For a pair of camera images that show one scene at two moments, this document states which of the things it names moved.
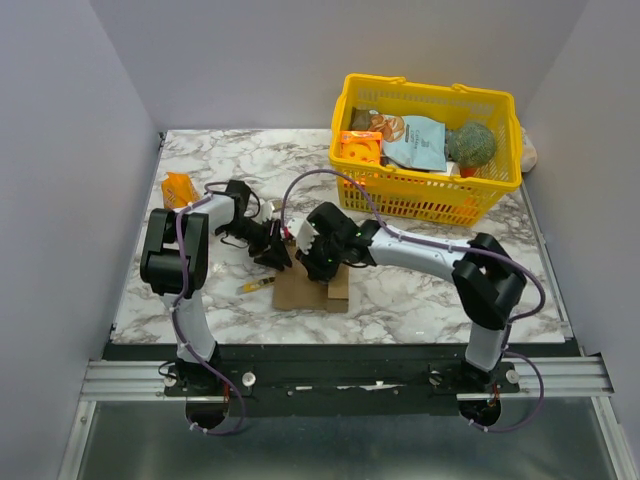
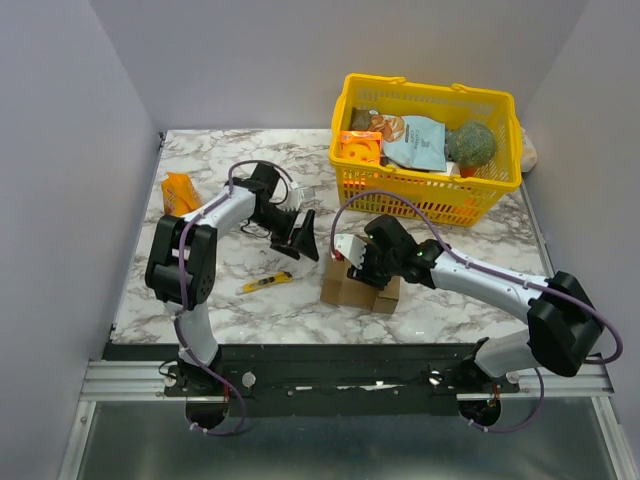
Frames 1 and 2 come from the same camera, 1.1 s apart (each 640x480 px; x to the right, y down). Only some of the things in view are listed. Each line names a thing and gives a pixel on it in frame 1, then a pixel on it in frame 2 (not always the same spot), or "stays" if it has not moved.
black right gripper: (317, 267) -> (367, 266)
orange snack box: (361, 146) stays
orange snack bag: (178, 190) stays
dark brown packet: (360, 119) stays
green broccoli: (471, 145) stays
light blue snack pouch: (412, 141) stays
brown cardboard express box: (293, 289) -> (339, 288)
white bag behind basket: (528, 152) stays
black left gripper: (272, 246) -> (303, 240)
